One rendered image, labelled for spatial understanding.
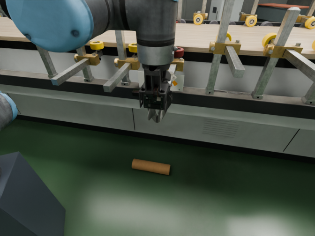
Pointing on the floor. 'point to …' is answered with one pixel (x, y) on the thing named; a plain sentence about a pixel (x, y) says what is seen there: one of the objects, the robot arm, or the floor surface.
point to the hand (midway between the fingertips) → (157, 117)
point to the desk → (262, 10)
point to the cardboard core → (151, 166)
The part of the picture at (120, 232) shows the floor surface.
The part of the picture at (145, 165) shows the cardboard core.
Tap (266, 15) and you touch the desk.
